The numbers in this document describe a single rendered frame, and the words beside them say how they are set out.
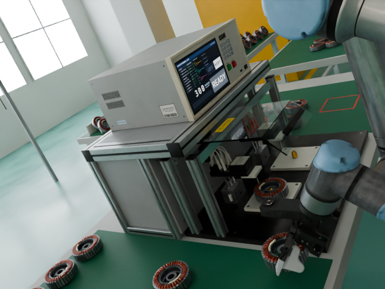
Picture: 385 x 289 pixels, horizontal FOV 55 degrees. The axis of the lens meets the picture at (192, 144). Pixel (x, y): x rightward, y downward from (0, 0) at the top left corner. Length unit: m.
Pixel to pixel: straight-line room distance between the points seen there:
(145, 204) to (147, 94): 0.38
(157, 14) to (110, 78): 4.05
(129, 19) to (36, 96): 3.44
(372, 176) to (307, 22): 0.32
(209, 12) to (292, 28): 4.56
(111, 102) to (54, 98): 7.00
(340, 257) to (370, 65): 0.51
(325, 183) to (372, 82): 0.21
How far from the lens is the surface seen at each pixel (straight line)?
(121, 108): 1.30
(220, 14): 5.07
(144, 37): 5.21
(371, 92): 0.77
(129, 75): 1.20
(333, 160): 0.72
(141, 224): 1.38
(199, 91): 1.16
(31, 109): 8.00
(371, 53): 0.75
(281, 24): 0.61
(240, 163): 1.21
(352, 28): 0.59
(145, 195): 1.26
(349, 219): 1.15
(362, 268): 2.07
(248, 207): 1.24
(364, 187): 0.74
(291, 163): 1.41
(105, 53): 9.31
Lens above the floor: 1.46
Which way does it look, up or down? 21 degrees down
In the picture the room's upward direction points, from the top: 22 degrees counter-clockwise
